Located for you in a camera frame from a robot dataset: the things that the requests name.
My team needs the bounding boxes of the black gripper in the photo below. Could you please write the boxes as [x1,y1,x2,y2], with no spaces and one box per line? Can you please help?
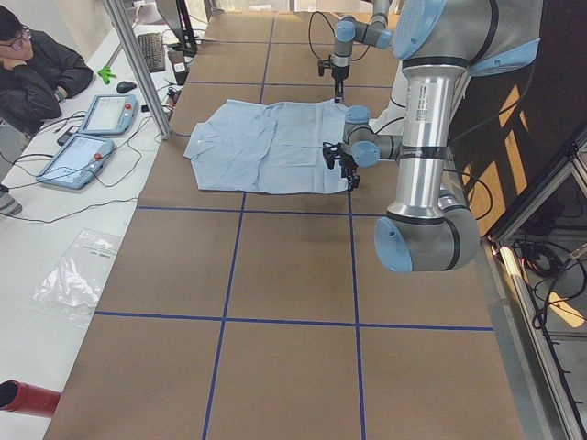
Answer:
[317,54,350,103]
[322,142,360,191]

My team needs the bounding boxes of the light blue button shirt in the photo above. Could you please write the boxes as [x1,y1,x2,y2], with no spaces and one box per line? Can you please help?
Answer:
[184,100,348,194]

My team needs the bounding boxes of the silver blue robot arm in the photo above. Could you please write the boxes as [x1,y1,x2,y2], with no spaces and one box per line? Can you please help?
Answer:
[317,0,393,103]
[318,1,543,272]

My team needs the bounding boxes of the black keyboard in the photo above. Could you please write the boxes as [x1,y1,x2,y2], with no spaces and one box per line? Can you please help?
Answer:
[137,32,165,72]

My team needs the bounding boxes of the black computer mouse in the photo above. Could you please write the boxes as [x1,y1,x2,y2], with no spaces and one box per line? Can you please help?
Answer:
[116,81,138,94]

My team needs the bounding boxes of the upper blue teach pendant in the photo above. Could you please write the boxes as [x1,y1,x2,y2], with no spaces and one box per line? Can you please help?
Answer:
[78,93,138,137]

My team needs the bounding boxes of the blue teach pendant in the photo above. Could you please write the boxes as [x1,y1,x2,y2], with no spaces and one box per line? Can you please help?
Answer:
[36,134,115,190]
[78,93,138,137]

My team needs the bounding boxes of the green plastic tool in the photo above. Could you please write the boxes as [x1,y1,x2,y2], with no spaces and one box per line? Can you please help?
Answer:
[97,65,116,85]

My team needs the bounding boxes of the small black phone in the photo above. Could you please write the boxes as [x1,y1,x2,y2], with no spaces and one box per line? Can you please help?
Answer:
[57,126,78,146]

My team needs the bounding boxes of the lower blue teach pendant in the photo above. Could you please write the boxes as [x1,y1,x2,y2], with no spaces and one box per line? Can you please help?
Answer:
[36,134,115,190]

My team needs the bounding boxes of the seated person in black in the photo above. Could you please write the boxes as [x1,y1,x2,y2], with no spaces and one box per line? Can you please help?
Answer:
[1,6,94,138]

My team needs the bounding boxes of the clear plastic bag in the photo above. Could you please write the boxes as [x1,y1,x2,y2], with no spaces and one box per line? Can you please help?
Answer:
[29,229,122,327]

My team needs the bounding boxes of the red cylinder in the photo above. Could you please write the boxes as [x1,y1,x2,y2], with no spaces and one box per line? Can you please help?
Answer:
[1,379,61,418]

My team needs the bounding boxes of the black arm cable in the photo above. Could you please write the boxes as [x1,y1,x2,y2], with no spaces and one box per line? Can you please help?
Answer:
[323,116,494,221]
[307,10,368,63]

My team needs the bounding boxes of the white pedestal column base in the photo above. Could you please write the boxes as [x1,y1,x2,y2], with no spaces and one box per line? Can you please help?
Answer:
[371,63,408,137]

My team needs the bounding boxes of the aluminium frame post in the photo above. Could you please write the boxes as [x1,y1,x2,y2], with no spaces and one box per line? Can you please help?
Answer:
[104,0,172,140]

